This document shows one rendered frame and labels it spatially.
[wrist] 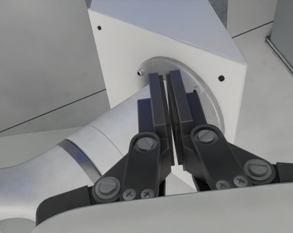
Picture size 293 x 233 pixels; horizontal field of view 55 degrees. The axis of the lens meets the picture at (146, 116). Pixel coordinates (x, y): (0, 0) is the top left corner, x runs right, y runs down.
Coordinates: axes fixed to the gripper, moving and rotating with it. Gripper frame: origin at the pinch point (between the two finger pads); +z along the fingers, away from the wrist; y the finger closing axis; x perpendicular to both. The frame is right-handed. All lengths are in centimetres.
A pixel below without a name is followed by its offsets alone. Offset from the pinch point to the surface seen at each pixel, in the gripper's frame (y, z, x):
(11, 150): -107, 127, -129
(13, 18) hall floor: -72, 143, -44
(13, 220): -88, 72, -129
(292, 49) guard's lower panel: 70, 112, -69
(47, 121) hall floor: -81, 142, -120
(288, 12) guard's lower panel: 70, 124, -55
